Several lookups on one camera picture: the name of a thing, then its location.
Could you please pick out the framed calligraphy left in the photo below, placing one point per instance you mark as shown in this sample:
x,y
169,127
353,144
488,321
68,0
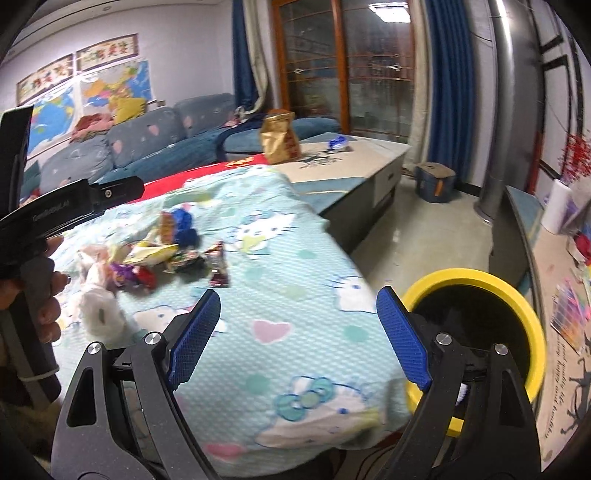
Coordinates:
x,y
44,79

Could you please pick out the red berry branch decoration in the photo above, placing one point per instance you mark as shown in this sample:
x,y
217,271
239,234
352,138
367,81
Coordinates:
x,y
577,162

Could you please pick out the red blanket underneath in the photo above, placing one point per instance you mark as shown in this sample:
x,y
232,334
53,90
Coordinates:
x,y
173,182

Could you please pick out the white crumpled tissue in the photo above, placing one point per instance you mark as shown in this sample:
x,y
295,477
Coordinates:
x,y
99,310

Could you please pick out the framed calligraphy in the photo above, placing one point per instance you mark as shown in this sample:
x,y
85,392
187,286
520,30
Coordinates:
x,y
44,79
107,52

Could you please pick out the gold foil snack bag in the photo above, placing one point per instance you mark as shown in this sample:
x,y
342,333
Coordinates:
x,y
279,140

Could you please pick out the beige grey coffee table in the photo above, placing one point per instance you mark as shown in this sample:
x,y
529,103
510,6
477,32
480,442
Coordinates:
x,y
352,188

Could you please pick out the Hello Kitty light blue blanket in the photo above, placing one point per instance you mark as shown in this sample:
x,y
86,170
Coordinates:
x,y
299,362

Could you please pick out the framed calligraphy right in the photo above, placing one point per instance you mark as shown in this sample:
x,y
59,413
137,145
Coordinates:
x,y
107,52

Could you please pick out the dark candy wrapper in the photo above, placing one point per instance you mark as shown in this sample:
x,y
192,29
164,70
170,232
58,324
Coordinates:
x,y
217,266

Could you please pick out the blue grey sofa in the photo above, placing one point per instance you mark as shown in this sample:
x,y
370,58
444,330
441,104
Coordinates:
x,y
168,140

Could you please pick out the blue curtain right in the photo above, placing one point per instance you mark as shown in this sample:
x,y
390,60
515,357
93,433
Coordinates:
x,y
454,85

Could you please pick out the blue curtain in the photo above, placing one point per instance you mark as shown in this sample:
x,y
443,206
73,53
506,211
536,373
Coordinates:
x,y
454,85
246,93

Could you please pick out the world map poster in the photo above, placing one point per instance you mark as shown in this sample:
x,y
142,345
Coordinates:
x,y
52,119

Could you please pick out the red snack wrapper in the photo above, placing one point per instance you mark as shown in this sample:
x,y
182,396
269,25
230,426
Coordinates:
x,y
145,277

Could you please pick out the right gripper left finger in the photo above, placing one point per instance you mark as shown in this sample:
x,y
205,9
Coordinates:
x,y
94,436

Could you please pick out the yellow rimmed black trash bin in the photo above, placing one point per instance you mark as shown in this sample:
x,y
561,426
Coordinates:
x,y
480,310

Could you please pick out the person's left hand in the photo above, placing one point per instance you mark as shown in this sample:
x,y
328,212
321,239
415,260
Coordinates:
x,y
49,311

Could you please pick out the white paper towel roll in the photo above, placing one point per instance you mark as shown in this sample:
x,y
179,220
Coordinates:
x,y
556,208

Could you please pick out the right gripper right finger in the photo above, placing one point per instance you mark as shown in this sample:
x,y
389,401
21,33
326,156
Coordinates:
x,y
474,419

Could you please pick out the yellow white snack wrapper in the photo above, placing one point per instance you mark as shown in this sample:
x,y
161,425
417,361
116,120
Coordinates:
x,y
150,251

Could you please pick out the long tv cabinet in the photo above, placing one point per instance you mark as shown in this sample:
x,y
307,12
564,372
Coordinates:
x,y
525,253

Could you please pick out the purple snack wrapper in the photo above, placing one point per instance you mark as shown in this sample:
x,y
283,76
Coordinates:
x,y
122,275

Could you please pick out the wooden framed glass door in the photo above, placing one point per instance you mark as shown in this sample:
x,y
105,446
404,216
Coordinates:
x,y
349,60

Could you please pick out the blue white wrapper on table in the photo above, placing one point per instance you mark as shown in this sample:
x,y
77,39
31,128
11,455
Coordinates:
x,y
339,144

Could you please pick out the silver tower air conditioner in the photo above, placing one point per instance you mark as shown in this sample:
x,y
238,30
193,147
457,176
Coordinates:
x,y
518,95

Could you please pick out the pile of clothes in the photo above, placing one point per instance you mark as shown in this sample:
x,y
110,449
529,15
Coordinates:
x,y
89,126

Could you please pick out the colourful bead palette sheet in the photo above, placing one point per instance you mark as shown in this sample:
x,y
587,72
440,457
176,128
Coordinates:
x,y
568,319

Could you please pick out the blue curtain left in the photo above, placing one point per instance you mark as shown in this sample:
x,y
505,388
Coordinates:
x,y
246,93

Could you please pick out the yellow cushion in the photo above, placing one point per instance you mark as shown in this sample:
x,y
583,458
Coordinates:
x,y
128,109

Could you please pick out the china map poster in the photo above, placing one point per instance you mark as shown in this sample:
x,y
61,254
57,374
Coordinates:
x,y
101,90

